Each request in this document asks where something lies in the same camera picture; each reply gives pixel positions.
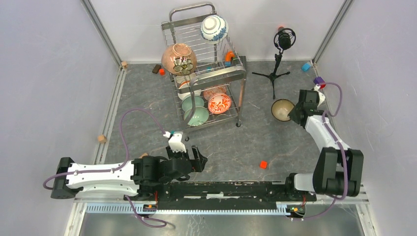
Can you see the black microphone on tripod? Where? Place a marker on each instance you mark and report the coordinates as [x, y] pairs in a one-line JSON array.
[[283, 40]]

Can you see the celadon green bowl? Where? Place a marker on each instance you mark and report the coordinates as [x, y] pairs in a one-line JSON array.
[[200, 116], [189, 101]]

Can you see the white blue floral bowl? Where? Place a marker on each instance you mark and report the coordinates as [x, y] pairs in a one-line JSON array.
[[214, 29]]

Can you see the wooden cube at left edge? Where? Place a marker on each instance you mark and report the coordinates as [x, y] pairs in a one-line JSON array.
[[102, 139]]

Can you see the brown block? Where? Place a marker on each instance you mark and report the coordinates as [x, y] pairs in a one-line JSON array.
[[156, 69]]

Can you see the long wooden block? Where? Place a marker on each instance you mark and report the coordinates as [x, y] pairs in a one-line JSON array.
[[143, 155]]

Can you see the white bowl with orange rim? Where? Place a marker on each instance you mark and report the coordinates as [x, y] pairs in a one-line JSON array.
[[183, 83]]

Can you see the steel two-tier dish rack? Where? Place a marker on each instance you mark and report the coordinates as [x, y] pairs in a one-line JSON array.
[[183, 26]]

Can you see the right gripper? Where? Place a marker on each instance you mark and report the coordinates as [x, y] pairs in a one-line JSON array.
[[292, 115]]

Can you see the copper bowl with floral motif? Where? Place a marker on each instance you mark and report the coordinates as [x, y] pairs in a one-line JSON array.
[[179, 59]]

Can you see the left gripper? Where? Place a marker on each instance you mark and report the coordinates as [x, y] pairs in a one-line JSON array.
[[198, 162]]

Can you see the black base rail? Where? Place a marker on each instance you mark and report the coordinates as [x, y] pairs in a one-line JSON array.
[[223, 195]]

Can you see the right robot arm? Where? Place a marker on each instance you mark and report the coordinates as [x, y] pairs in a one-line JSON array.
[[338, 170]]

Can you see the celadon green front bowl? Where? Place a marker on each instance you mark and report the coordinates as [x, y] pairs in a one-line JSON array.
[[200, 116]]

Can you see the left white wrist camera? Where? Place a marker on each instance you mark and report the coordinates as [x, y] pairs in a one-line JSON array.
[[175, 142]]

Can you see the light blue block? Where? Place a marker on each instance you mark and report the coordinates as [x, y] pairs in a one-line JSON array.
[[306, 66]]

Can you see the dark bowl with lattice band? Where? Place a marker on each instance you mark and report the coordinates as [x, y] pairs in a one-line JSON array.
[[281, 108]]

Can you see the purple and red block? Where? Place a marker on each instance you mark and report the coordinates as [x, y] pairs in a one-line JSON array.
[[319, 82]]

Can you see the red cube block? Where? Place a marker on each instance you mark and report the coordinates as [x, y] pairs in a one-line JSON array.
[[263, 164]]

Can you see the orange arch block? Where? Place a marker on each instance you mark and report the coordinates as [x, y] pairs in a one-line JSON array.
[[229, 56]]

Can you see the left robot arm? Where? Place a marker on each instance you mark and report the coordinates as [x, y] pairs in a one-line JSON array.
[[137, 178]]

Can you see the celadon green rear bowl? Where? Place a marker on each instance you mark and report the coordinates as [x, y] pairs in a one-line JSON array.
[[189, 101]]

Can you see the red white patterned bowl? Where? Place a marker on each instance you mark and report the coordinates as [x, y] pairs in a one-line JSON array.
[[219, 103]]

